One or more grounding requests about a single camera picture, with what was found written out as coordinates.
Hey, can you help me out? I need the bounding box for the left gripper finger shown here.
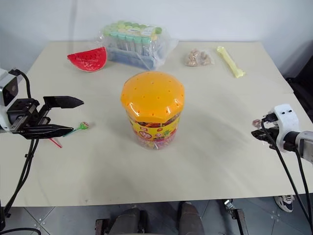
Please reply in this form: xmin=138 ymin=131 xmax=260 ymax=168
xmin=19 ymin=123 xmax=74 ymax=141
xmin=43 ymin=95 xmax=85 ymax=110

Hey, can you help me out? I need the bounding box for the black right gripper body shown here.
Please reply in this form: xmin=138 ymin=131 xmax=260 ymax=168
xmin=265 ymin=126 xmax=281 ymax=150

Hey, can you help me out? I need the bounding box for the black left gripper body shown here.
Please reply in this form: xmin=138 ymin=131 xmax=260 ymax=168
xmin=6 ymin=97 xmax=51 ymax=134

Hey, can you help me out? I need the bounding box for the orange perforated jar lid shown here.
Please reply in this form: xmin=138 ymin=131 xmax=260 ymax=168
xmin=120 ymin=70 xmax=186 ymax=123

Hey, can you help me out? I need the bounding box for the clear plastic lollipop jar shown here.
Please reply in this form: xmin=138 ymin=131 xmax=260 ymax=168
xmin=125 ymin=107 xmax=182 ymax=151

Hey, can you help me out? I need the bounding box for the red stick lollipop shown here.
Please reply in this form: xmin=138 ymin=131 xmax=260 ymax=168
xmin=49 ymin=137 xmax=63 ymax=149

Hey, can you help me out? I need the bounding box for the green stick lollipop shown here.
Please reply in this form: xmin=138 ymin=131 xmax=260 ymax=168
xmin=63 ymin=121 xmax=91 ymax=138

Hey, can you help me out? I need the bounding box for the red watermelon slice toy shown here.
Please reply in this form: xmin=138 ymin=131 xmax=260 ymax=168
xmin=67 ymin=47 xmax=108 ymax=73

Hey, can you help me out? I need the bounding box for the white and blue sneaker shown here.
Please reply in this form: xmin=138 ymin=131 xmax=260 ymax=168
xmin=274 ymin=194 xmax=295 ymax=212

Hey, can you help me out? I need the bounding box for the yellow plastic wrapped stick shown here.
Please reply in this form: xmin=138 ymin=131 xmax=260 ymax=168
xmin=216 ymin=46 xmax=246 ymax=79

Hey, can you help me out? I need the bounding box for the bag of test tubes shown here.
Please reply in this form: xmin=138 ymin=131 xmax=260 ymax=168
xmin=93 ymin=20 xmax=179 ymax=72

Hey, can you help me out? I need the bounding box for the clear bag of peanuts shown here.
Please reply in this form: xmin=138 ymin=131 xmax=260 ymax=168
xmin=184 ymin=48 xmax=216 ymax=68

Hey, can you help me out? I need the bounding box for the dark rounded shape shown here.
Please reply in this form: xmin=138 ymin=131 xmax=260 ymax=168
xmin=110 ymin=207 xmax=148 ymax=235
xmin=179 ymin=201 xmax=205 ymax=235

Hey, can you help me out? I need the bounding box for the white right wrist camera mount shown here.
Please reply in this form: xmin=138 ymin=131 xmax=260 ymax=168
xmin=273 ymin=103 xmax=301 ymax=153

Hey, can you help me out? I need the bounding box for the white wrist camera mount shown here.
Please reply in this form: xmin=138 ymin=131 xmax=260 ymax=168
xmin=273 ymin=103 xmax=301 ymax=153
xmin=0 ymin=68 xmax=20 ymax=133

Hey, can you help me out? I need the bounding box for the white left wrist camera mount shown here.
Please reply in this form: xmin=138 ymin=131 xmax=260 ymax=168
xmin=0 ymin=68 xmax=20 ymax=133

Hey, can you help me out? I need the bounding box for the black metal table bracket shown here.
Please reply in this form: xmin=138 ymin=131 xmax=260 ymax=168
xmin=223 ymin=199 xmax=247 ymax=235
xmin=94 ymin=218 xmax=111 ymax=235

